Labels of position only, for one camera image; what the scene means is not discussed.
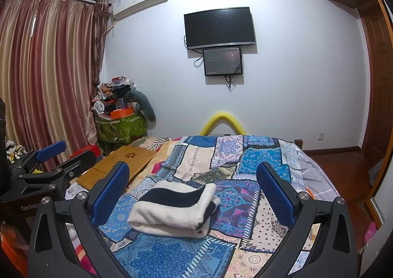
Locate pile of clothes and clutter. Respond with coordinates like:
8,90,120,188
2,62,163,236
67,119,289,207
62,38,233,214
91,75,136,119

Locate orange plastic item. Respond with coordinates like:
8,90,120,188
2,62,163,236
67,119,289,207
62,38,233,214
0,224,28,269

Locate white plastic panel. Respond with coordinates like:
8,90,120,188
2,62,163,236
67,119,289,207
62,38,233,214
356,239,373,278

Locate black yellow patterned cloth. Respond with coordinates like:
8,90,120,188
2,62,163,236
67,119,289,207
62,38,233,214
5,139,29,162

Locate black monitor cable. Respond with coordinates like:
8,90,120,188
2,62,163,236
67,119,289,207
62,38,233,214
224,65,243,91

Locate green patterned storage box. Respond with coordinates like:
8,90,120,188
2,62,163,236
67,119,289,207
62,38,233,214
95,114,147,145

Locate black television cable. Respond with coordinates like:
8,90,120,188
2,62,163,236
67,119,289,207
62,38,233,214
184,34,204,68

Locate red box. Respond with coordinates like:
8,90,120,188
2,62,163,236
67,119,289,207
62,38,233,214
67,144,102,159

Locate wooden door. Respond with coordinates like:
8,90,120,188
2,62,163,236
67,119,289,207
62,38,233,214
359,0,387,159

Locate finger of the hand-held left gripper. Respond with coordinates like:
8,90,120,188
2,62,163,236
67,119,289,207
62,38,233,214
18,149,96,188
11,141,66,179

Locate yellow foam tube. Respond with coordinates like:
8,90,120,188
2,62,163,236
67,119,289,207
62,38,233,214
199,111,245,136

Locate grey plush toy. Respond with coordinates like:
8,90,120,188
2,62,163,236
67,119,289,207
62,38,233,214
129,89,157,127

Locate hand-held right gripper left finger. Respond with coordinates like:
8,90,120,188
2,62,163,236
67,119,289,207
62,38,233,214
27,161,131,278

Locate white paper sheets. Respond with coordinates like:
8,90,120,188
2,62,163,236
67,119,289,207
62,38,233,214
63,184,82,202

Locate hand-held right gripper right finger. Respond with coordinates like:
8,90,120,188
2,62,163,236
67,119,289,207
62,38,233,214
256,161,359,278

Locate white navy striped sweater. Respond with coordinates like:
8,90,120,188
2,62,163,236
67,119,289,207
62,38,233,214
126,180,222,239

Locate blue patchwork blanket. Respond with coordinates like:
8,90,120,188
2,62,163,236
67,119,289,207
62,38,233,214
98,134,303,278

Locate pink slipper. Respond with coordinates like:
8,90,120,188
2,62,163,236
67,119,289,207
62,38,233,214
363,220,378,243

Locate small black monitor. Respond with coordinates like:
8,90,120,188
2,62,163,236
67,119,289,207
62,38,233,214
203,46,244,77

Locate wooden door frame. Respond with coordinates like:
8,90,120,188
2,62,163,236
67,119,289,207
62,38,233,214
356,0,393,229

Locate grey checked bedsheet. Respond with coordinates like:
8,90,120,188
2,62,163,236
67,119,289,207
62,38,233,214
278,140,341,202

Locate wooden lap desk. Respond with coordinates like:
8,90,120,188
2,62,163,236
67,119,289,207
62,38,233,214
76,146,155,191

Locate black wall television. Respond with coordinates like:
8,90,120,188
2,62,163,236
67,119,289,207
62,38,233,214
183,6,257,51

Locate red gold striped curtain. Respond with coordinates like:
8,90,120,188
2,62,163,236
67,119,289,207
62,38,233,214
0,0,111,156

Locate orange box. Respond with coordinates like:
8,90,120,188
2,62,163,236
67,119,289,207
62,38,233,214
110,108,136,119

